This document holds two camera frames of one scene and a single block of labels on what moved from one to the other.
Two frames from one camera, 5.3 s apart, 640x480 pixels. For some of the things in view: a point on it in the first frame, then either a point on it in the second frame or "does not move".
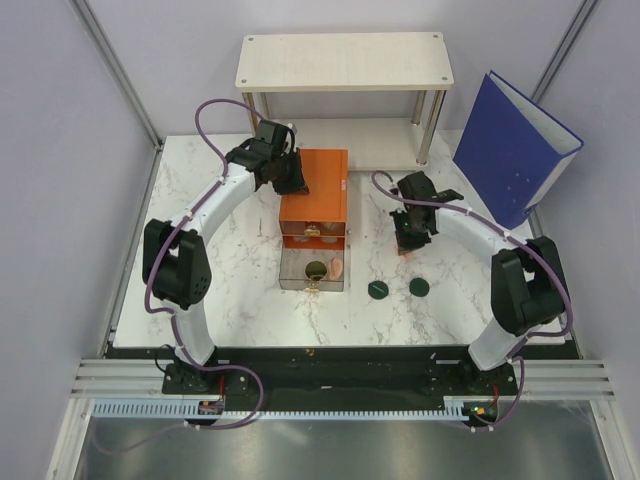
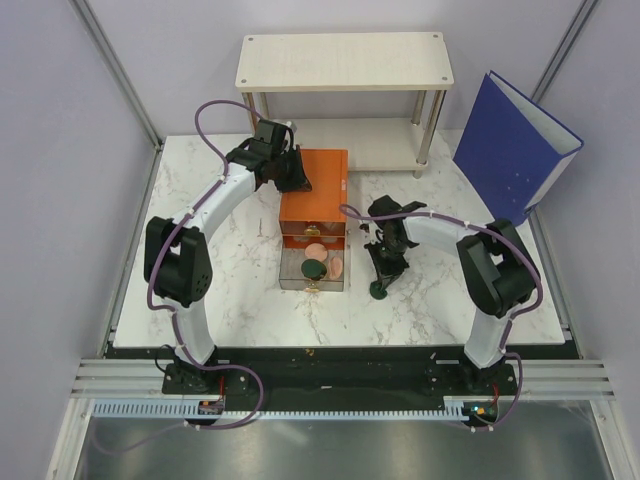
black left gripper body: (288, 177) does not move
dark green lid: (419, 286) → (313, 269)
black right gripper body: (408, 236) → (388, 257)
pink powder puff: (335, 268) does not move
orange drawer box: (316, 222) does not move
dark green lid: (377, 289) does not move
